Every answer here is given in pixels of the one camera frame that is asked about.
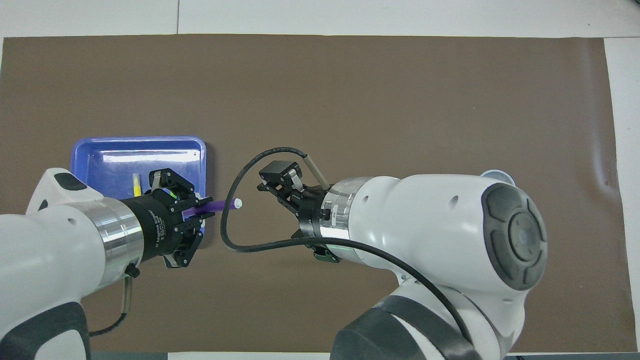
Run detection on blue plastic tray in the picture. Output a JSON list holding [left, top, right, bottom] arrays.
[[70, 136, 207, 236]]

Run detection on purple marker pen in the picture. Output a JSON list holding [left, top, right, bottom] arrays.
[[181, 198, 243, 219]]

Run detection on brown table mat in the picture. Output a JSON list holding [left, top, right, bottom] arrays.
[[0, 34, 638, 353]]

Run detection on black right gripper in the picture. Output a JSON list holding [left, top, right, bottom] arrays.
[[257, 160, 342, 264]]

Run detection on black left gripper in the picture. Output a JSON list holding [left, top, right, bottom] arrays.
[[120, 168, 216, 269]]

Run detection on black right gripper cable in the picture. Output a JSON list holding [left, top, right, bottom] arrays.
[[220, 146, 476, 346]]

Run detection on translucent plastic cup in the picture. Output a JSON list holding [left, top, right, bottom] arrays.
[[480, 170, 516, 187]]

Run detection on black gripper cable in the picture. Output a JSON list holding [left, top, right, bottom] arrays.
[[220, 146, 476, 346], [89, 265, 141, 337]]

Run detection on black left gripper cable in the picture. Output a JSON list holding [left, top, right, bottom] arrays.
[[89, 265, 141, 337]]

